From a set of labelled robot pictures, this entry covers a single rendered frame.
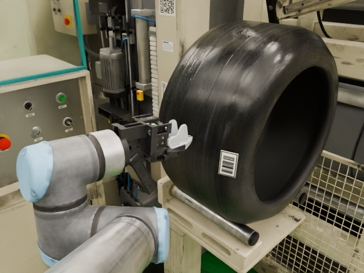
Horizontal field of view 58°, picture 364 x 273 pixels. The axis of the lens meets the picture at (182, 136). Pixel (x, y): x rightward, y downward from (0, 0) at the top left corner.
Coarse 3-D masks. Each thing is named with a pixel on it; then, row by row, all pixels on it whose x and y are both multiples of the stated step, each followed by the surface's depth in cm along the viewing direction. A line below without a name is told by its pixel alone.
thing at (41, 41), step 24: (0, 0) 97; (24, 0) 101; (48, 0) 106; (72, 0) 111; (0, 24) 99; (24, 24) 103; (48, 24) 108; (72, 24) 114; (0, 48) 101; (24, 48) 106; (48, 48) 111; (72, 48) 116; (0, 72) 103; (24, 72) 108; (48, 72) 113
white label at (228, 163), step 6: (222, 150) 73; (222, 156) 74; (228, 156) 73; (234, 156) 72; (222, 162) 74; (228, 162) 74; (234, 162) 73; (222, 168) 75; (228, 168) 74; (234, 168) 74; (228, 174) 75; (234, 174) 74
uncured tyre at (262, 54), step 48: (192, 48) 86; (240, 48) 77; (288, 48) 76; (192, 96) 79; (240, 96) 72; (288, 96) 119; (336, 96) 101; (192, 144) 79; (240, 144) 73; (288, 144) 120; (192, 192) 89; (240, 192) 79; (288, 192) 101
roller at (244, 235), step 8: (176, 192) 113; (184, 200) 111; (192, 200) 108; (200, 208) 106; (208, 216) 104; (216, 216) 101; (224, 224) 99; (232, 224) 97; (240, 224) 97; (232, 232) 97; (240, 232) 95; (248, 232) 94; (256, 232) 94; (248, 240) 94; (256, 240) 95
